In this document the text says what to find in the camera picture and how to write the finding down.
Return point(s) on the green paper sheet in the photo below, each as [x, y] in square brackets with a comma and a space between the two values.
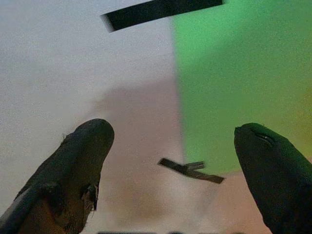
[243, 80]

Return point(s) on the long black tape strip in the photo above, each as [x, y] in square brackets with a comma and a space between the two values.
[161, 13]

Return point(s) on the crossed black tape mark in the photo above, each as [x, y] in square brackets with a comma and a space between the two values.
[189, 170]

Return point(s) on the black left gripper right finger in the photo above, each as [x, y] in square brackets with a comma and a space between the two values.
[275, 175]

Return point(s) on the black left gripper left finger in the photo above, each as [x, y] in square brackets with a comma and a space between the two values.
[70, 165]

